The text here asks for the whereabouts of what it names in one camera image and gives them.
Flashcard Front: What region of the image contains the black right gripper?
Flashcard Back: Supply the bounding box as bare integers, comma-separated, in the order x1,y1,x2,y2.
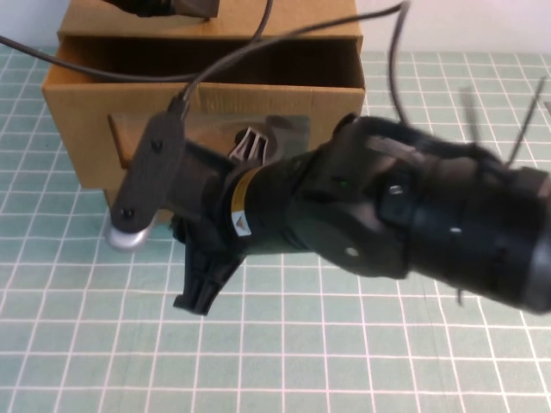
170,126,270,317

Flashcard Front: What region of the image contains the cardboard drawer with window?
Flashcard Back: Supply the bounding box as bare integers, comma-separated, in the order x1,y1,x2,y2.
41,35,368,225

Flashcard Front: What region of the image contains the tall cardboard box sleeve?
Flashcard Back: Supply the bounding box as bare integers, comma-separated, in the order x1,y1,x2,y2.
57,0,364,56

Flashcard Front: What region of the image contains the green checked tablecloth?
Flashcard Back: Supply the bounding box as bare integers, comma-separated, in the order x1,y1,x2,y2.
0,46,551,413

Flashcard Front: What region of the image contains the grey right camera cable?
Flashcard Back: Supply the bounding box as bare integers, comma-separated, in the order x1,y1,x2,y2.
169,0,412,126

